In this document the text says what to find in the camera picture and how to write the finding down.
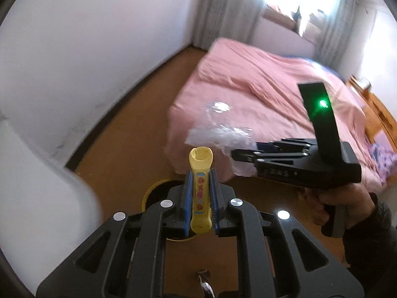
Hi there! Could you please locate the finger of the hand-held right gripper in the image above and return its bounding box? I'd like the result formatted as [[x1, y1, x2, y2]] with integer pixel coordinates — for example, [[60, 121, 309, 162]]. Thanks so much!
[[231, 148, 311, 164], [256, 137, 317, 151]]

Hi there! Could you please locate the grey curtain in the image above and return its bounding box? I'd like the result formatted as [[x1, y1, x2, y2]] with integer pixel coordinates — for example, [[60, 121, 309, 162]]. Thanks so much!
[[192, 0, 267, 50], [316, 0, 376, 75]]

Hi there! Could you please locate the purple patterned pillow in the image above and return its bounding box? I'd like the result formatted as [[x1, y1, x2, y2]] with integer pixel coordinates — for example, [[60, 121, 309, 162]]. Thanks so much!
[[370, 143, 397, 187]]

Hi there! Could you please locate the clear plastic bag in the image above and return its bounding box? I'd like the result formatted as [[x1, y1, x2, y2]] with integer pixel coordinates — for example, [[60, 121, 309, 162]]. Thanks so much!
[[185, 101, 258, 176]]

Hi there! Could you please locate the person's right hand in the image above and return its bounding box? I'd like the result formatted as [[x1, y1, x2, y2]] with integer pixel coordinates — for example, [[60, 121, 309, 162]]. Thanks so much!
[[305, 188, 377, 227]]

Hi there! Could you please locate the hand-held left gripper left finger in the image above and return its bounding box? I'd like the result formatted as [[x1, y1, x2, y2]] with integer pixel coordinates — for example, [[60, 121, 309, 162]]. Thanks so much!
[[36, 171, 194, 298]]

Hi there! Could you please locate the bed with pink blanket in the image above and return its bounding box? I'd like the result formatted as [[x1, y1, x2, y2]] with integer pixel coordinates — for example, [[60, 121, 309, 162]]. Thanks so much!
[[163, 37, 397, 193]]

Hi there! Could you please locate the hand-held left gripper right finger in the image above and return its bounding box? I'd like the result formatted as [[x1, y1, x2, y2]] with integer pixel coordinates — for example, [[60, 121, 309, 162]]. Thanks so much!
[[208, 169, 363, 298]]

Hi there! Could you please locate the wooden headboard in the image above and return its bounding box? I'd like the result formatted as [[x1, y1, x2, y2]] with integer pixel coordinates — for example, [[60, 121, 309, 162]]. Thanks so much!
[[347, 76, 397, 152]]

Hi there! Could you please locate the yellow plastic toy tool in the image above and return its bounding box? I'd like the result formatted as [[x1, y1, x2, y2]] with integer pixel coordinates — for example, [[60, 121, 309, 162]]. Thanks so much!
[[189, 147, 214, 235]]

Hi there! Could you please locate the person's right forearm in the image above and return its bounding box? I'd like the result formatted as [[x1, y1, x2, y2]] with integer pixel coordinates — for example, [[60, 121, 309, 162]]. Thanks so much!
[[343, 192, 397, 286]]

